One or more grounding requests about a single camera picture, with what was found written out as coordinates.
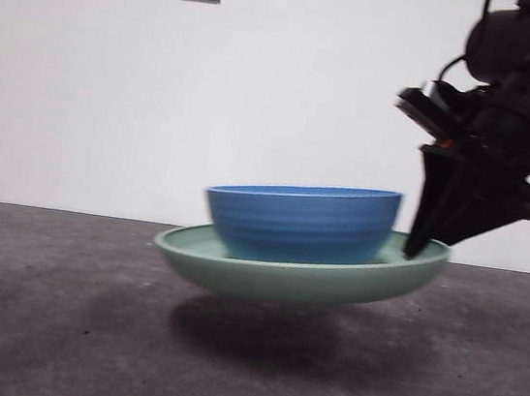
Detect blue ribbed bowl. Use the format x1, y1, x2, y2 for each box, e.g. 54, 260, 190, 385
196, 167, 405, 280

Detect green round plate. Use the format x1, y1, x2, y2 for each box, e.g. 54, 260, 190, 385
147, 199, 454, 326

